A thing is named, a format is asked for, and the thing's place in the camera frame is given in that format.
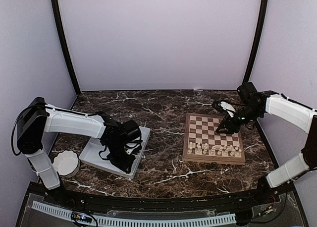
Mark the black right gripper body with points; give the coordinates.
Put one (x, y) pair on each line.
(249, 114)

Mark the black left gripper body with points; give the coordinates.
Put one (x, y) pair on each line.
(117, 156)

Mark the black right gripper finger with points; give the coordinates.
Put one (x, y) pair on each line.
(222, 128)
(229, 131)

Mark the cream white chess queen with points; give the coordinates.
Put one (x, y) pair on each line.
(219, 152)

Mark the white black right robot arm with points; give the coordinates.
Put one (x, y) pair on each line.
(292, 129)

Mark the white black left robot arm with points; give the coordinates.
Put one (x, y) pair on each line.
(40, 117)

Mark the wooden chess board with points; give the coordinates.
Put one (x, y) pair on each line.
(200, 128)

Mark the white divided plastic tray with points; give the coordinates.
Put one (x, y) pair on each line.
(93, 153)

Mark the white scalloped ceramic bowl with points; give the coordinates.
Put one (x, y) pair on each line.
(67, 164)

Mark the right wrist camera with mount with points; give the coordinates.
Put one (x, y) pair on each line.
(222, 106)

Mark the white slotted cable duct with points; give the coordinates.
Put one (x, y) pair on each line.
(134, 219)

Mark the black curved front rail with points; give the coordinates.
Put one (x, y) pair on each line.
(234, 202)

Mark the black right frame post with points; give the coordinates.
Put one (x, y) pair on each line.
(256, 41)

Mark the black frame post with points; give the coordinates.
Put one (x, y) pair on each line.
(64, 46)
(256, 41)

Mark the black left frame post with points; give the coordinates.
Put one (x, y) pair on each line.
(64, 46)

